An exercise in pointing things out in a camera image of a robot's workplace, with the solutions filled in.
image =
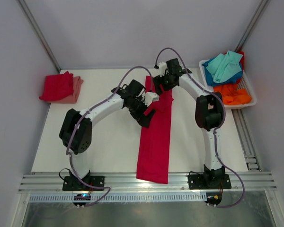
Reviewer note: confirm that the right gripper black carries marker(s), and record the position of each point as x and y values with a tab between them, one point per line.
158	80

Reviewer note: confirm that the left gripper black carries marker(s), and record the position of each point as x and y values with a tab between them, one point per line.
144	120

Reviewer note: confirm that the magenta t shirt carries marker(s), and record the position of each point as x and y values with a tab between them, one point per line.
153	156

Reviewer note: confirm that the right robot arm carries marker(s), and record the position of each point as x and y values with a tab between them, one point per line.
209	115

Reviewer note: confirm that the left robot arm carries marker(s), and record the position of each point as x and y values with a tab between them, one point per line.
76	130

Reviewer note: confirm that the blue t shirt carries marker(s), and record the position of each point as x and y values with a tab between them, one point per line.
209	79

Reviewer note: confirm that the turquoise t shirt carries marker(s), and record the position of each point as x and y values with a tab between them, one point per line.
224	66

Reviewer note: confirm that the orange t shirt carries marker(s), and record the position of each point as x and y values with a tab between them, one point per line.
231	95

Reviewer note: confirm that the folded salmon pink t shirt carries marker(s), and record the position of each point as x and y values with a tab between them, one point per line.
72	99

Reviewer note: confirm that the red t shirt in basket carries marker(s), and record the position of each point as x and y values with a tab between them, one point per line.
242	59

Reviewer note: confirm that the folded red t shirt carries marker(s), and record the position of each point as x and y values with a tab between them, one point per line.
57	87

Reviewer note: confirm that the left black connector board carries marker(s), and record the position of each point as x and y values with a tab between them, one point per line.
81	200

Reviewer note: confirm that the black connector board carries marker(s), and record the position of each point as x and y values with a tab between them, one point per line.
213	199
81	200

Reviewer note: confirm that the right black connector board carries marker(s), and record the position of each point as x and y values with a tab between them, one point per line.
213	199

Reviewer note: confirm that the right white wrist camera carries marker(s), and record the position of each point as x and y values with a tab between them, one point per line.
161	67

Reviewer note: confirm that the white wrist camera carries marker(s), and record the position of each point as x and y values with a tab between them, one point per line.
150	97
161	67

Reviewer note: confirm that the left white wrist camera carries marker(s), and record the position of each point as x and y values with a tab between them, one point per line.
150	97

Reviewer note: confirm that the slotted white cable duct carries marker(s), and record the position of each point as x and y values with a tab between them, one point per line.
120	197

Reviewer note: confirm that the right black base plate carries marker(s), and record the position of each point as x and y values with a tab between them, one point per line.
204	182

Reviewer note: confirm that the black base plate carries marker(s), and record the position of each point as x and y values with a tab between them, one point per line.
71	183
204	182

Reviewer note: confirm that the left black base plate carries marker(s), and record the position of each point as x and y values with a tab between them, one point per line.
71	183

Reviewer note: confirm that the aluminium front rail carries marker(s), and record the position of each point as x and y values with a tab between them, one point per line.
177	182

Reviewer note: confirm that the right aluminium corner post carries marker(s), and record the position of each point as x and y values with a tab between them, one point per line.
263	4

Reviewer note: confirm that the aluminium corner post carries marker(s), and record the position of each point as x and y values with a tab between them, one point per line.
38	32
263	4

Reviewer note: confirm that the left aluminium corner post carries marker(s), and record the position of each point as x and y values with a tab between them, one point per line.
38	32

